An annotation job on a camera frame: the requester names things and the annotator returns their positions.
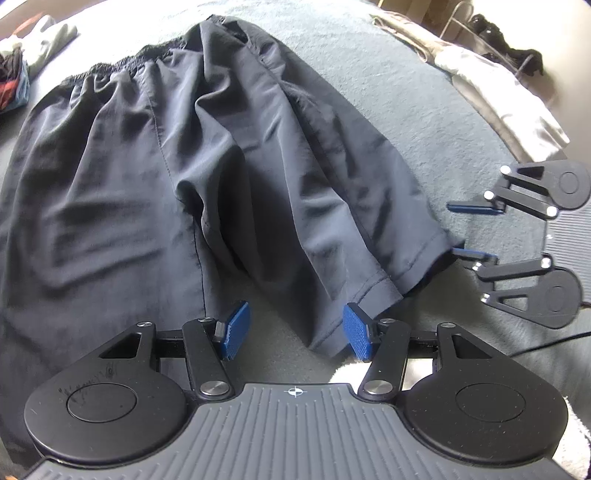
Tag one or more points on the black shoe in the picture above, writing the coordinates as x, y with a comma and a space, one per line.
487, 32
524, 60

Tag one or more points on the metal shoe rack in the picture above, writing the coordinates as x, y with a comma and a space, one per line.
455, 18

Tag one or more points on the beige folded garment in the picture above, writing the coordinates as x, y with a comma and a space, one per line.
415, 39

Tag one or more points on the multicoloured garment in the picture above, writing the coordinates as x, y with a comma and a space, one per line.
11, 83

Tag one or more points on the white folded garment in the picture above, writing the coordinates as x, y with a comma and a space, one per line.
498, 92

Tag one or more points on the dark grey shorts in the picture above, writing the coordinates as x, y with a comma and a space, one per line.
184, 184

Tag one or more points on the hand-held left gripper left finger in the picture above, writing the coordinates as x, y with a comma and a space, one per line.
235, 330

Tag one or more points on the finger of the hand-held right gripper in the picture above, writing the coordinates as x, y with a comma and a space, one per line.
471, 208
475, 254

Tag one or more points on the grey bed blanket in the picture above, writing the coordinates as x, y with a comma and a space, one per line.
392, 92

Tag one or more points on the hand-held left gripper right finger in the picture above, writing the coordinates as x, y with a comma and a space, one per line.
356, 330

